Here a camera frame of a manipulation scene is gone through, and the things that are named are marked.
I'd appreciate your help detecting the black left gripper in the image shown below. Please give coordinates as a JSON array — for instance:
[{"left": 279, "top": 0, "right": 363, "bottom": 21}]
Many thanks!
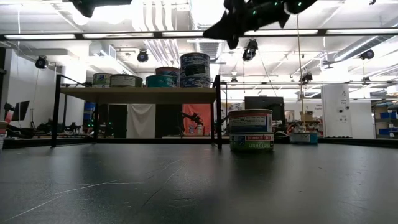
[{"left": 68, "top": 0, "right": 133, "bottom": 19}]

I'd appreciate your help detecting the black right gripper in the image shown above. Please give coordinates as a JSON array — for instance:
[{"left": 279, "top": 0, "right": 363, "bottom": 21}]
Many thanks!
[{"left": 203, "top": 0, "right": 290, "bottom": 50}]

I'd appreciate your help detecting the blue rimmed seafood can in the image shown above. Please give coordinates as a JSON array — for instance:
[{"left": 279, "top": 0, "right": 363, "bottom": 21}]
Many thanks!
[{"left": 179, "top": 52, "right": 211, "bottom": 68}]

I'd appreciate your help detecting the silver lidded seafood can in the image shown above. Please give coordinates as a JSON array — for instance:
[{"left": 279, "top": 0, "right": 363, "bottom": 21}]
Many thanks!
[{"left": 180, "top": 64, "right": 211, "bottom": 78}]

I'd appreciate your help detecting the dark blue seafood can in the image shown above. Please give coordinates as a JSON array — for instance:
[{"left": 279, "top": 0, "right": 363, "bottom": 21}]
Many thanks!
[{"left": 179, "top": 76, "right": 211, "bottom": 88}]

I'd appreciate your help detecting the teal labelled seafood can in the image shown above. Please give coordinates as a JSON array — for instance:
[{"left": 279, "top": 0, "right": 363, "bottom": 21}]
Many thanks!
[{"left": 145, "top": 74, "right": 178, "bottom": 88}]

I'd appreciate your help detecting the green albacore tuna can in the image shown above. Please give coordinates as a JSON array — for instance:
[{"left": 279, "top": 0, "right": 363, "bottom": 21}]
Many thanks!
[{"left": 109, "top": 74, "right": 144, "bottom": 88}]

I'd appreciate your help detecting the teal rimmed seafood can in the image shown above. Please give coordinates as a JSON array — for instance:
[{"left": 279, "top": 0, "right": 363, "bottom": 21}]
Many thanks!
[{"left": 289, "top": 132, "right": 319, "bottom": 145}]

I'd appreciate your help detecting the white LED light strip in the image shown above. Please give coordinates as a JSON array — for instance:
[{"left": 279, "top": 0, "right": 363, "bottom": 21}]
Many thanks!
[
  {"left": 3, "top": 34, "right": 77, "bottom": 40},
  {"left": 325, "top": 28, "right": 398, "bottom": 35},
  {"left": 82, "top": 32, "right": 155, "bottom": 39},
  {"left": 161, "top": 30, "right": 206, "bottom": 37},
  {"left": 243, "top": 29, "right": 319, "bottom": 36}
]

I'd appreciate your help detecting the thin hanging pole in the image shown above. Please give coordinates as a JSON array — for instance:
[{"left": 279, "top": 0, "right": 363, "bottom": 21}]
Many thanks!
[{"left": 295, "top": 14, "right": 305, "bottom": 116}]

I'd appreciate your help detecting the black computer monitor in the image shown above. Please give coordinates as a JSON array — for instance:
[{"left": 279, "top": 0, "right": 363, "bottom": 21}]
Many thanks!
[
  {"left": 244, "top": 96, "right": 285, "bottom": 121},
  {"left": 10, "top": 100, "right": 31, "bottom": 123}
]

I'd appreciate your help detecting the orange curtain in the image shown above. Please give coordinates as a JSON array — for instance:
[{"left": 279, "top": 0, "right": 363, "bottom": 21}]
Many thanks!
[{"left": 182, "top": 103, "right": 213, "bottom": 136}]

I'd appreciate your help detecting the pink salmon can blue label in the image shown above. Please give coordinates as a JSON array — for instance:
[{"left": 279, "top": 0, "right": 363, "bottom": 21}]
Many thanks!
[{"left": 228, "top": 108, "right": 274, "bottom": 134}]

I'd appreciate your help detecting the brown cardboard box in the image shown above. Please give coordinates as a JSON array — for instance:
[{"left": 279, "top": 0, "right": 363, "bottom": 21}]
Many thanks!
[{"left": 299, "top": 110, "right": 314, "bottom": 123}]

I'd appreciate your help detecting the white curtain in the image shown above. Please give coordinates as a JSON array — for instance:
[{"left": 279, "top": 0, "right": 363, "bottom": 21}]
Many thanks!
[{"left": 126, "top": 103, "right": 157, "bottom": 139}]

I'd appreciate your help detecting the white cylindrical column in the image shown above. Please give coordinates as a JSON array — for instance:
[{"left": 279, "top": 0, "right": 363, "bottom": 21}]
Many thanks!
[{"left": 320, "top": 83, "right": 353, "bottom": 138}]

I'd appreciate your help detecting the storage shelving with blue bins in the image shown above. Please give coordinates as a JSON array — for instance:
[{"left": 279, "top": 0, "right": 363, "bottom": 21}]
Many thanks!
[{"left": 371, "top": 99, "right": 398, "bottom": 139}]

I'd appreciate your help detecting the silver ceiling ventilation duct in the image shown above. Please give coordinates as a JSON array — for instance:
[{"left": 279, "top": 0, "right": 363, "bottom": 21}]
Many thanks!
[{"left": 188, "top": 0, "right": 233, "bottom": 84}]

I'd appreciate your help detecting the wooden shelf black frame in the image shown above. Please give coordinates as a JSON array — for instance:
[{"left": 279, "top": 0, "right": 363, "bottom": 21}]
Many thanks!
[{"left": 51, "top": 73, "right": 225, "bottom": 149}]

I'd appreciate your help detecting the black hose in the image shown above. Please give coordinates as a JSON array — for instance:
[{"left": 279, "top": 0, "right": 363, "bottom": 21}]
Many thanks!
[{"left": 6, "top": 123, "right": 35, "bottom": 139}]

